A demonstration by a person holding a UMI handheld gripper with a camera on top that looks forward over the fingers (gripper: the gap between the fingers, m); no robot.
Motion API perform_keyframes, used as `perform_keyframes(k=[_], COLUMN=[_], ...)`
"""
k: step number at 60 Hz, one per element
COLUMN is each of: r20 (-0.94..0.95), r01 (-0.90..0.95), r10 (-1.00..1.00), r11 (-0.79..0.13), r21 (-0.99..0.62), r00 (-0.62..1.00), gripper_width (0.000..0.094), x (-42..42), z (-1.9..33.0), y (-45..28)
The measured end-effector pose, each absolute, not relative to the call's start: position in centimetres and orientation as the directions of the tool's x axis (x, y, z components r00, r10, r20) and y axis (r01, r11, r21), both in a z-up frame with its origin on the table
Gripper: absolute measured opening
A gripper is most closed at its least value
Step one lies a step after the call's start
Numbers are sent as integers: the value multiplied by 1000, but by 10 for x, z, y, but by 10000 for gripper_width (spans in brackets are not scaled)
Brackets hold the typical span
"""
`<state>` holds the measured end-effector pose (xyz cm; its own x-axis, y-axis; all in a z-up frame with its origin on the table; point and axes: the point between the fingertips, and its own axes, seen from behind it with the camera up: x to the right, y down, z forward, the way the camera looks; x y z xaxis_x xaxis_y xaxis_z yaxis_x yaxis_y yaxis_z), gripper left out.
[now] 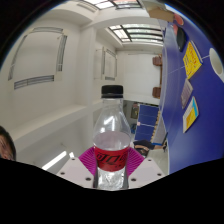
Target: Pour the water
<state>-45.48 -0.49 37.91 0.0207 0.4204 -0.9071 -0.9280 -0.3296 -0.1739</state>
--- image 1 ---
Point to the brown armchair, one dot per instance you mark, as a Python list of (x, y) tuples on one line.
[(157, 60), (156, 92)]

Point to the black framed glass door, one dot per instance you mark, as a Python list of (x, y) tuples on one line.
[(140, 33)]

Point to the white mug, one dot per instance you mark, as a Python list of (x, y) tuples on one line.
[(217, 65)]

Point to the table tennis net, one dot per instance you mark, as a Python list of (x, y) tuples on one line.
[(161, 131)]

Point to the ceiling air conditioner unit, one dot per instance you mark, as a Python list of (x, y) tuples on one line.
[(109, 65)]

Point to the red table tennis paddle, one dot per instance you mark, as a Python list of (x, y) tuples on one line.
[(178, 19), (174, 29)]

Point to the folded blue table tennis tables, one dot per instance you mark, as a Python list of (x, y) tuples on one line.
[(146, 121)]

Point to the grey purple book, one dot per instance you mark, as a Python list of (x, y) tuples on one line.
[(186, 93)]

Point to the low wooden coffee table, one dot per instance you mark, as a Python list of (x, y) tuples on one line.
[(161, 76)]

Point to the brown cardboard box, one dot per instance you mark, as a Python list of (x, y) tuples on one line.
[(161, 14)]

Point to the blue and yellow book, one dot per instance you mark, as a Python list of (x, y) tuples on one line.
[(190, 115)]

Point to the clear bottle with red label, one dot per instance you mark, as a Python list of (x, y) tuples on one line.
[(111, 146)]

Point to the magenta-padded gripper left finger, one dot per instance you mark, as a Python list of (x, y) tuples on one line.
[(75, 171)]

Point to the large black framed window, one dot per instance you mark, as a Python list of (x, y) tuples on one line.
[(110, 4)]

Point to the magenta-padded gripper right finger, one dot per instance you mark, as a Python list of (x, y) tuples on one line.
[(146, 171)]

